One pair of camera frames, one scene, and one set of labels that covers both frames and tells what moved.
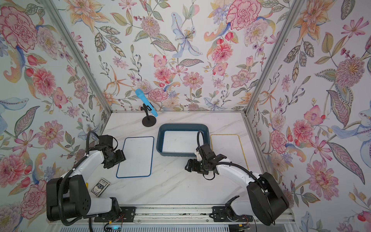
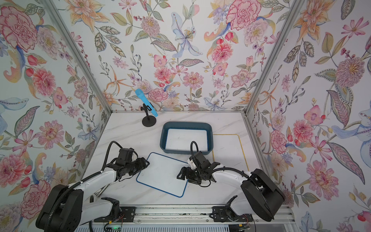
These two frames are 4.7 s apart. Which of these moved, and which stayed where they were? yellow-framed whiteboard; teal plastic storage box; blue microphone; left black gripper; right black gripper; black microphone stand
Moved: left black gripper; teal plastic storage box; right black gripper
Stayed: black microphone stand; yellow-framed whiteboard; blue microphone
